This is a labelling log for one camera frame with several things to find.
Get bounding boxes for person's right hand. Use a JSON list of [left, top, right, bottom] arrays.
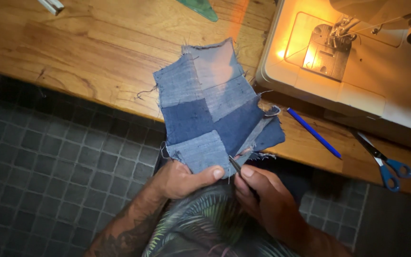
[[234, 164, 308, 240]]

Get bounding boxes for person's left hand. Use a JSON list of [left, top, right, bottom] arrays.
[[153, 160, 225, 200]]

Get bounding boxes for dark metal seam ripper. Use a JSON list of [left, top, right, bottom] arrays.
[[228, 156, 259, 200]]

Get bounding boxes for blue denim patchwork fabric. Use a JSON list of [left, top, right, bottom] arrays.
[[136, 37, 286, 179]]

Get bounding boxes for leaf-print shorts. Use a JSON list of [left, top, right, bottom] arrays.
[[142, 184, 299, 257]]

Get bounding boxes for blue pen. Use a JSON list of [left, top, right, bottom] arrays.
[[286, 107, 343, 160]]

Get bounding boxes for white sewing machine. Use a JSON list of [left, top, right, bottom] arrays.
[[256, 0, 411, 138]]

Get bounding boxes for green fabric piece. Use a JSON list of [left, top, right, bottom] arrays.
[[176, 0, 219, 23]]

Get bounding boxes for white plastic strip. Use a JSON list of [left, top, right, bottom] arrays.
[[37, 0, 65, 16]]

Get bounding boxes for blue-handled scissors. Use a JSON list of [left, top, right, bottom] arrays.
[[349, 128, 411, 193]]

